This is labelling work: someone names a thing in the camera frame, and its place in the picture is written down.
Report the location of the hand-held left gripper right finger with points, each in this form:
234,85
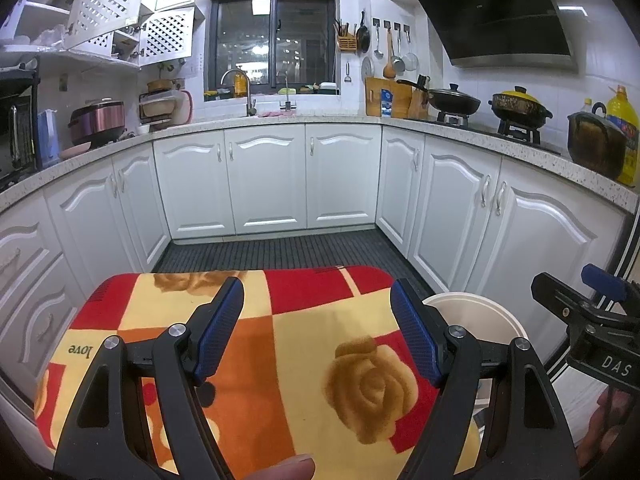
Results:
417,332

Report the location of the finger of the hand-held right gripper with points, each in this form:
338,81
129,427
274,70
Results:
607,282
562,300

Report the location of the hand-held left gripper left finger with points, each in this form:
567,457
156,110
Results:
220,332

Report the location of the beige plastic trash bin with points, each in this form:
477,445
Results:
475,315

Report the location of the person's right hand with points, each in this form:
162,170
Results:
607,425

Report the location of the person's left hand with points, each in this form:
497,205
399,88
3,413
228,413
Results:
285,470

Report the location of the printed rose blanket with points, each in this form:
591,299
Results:
310,340

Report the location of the brown clay pot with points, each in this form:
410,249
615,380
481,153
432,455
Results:
595,145

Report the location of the yellow oil bottle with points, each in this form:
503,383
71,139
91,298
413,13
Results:
629,125

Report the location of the white base cabinets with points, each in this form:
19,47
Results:
270,180

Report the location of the black gas stove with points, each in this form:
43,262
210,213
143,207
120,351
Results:
480,127

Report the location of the yellow lidded clay pot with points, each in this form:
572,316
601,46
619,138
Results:
520,105

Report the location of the small white bowl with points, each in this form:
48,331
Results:
143,130

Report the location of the pink cloth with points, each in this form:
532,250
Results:
275,113

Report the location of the wooden knife block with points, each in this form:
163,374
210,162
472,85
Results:
417,105

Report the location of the black wok with lid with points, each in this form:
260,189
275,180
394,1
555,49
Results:
452,100

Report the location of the steel kitchen faucet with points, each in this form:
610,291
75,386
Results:
251,105

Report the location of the blue white carton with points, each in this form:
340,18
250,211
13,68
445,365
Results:
386,105

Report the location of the pink plate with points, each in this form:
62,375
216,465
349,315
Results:
75,150

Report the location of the dish rack with containers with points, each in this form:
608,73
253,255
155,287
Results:
165,105

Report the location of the wooden cutting board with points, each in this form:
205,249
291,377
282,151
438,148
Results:
372,100

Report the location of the small filter tap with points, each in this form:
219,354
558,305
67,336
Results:
286,105

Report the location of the copper rice cooker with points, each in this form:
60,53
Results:
97,122

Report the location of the blue box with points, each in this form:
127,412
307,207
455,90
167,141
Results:
48,140

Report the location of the green containers on sill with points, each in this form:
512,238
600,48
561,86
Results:
325,88

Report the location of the steel peeler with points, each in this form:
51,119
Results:
348,77

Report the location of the wooden spoon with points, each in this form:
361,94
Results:
390,67

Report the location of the round white disc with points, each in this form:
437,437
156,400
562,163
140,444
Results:
367,67

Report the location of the white strainer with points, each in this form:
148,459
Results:
410,62

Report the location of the steel ladle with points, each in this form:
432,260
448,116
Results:
378,52

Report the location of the black microwave oven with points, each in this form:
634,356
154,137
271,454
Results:
15,130

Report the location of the black range hood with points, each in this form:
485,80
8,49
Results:
490,10

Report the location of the dark window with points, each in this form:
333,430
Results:
300,45

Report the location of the wooden chopstick holder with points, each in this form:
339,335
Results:
346,42

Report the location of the black frying pan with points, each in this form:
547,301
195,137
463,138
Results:
363,37

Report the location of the white lattice wall cabinet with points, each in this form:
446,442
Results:
110,15

